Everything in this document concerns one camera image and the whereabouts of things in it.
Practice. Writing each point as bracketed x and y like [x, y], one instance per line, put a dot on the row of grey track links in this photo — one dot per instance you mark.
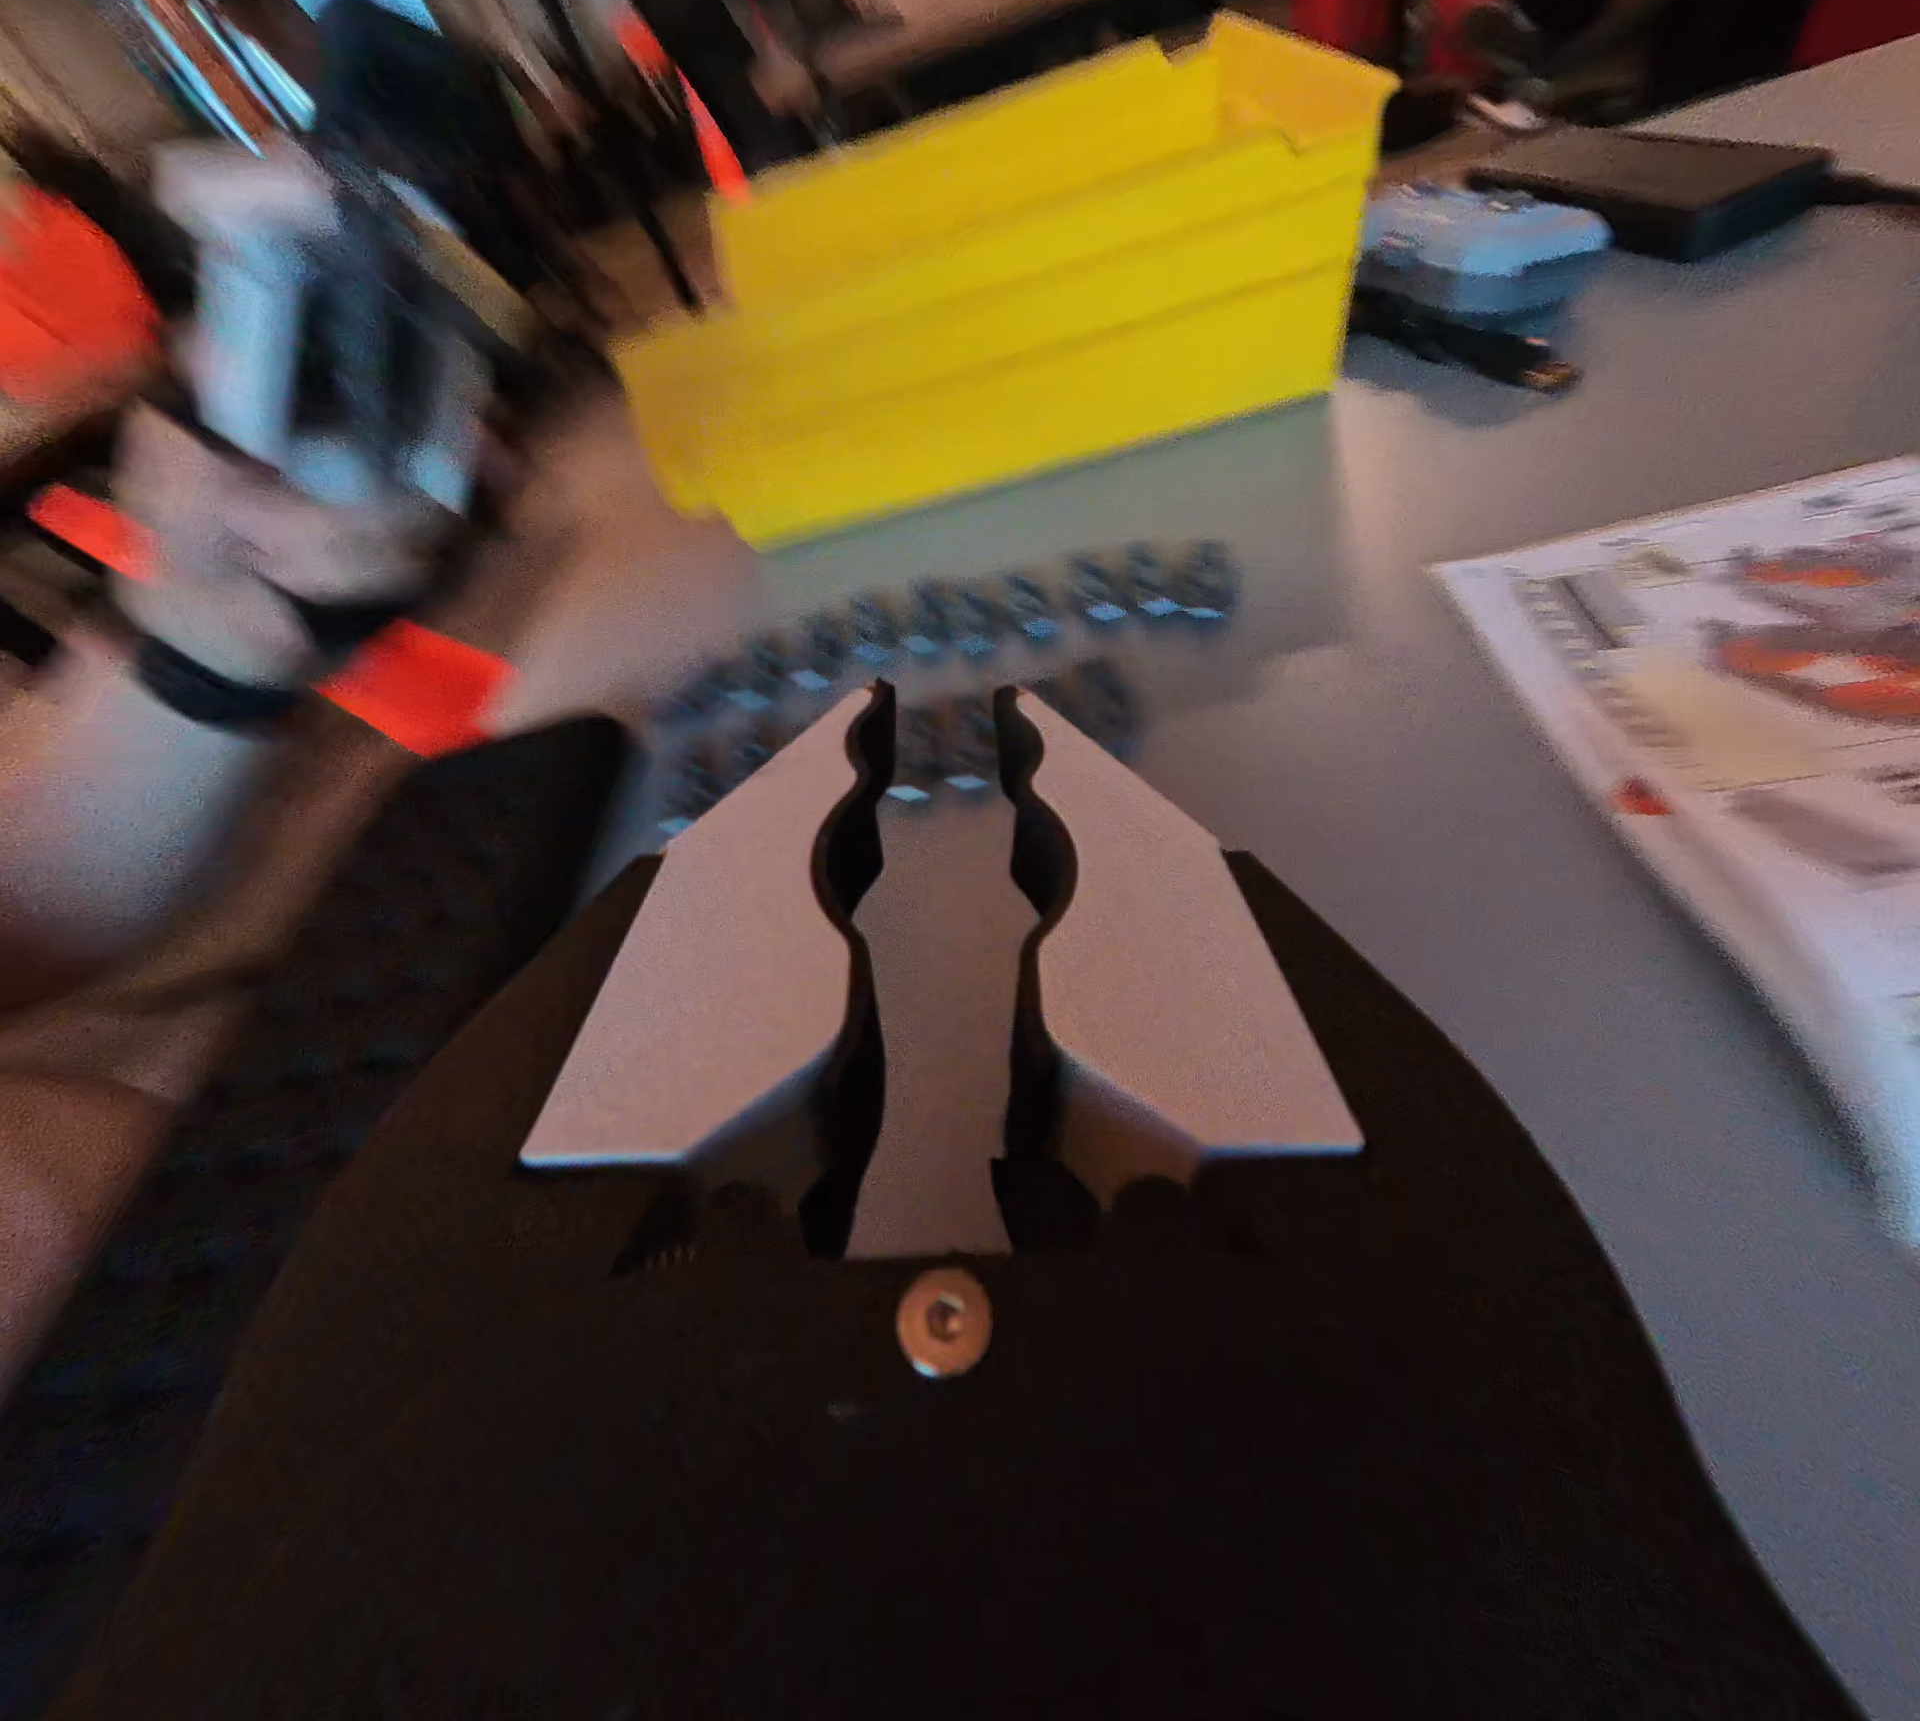
[975, 611]

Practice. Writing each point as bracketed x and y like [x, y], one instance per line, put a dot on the blue grey toy controller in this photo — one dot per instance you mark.
[1484, 246]

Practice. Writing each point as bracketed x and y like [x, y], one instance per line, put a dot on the orange chair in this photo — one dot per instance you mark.
[74, 298]

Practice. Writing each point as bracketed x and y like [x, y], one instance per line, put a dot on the yellow plastic bin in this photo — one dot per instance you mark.
[1020, 327]

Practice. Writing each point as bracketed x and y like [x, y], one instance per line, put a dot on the grey desk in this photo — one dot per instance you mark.
[1425, 927]

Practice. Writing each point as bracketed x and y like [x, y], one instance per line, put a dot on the open instruction booklet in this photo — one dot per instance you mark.
[1771, 732]

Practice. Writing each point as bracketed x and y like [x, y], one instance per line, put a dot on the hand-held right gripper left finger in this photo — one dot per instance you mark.
[705, 1002]

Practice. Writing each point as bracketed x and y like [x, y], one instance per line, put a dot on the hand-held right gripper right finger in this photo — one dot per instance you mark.
[1185, 1002]

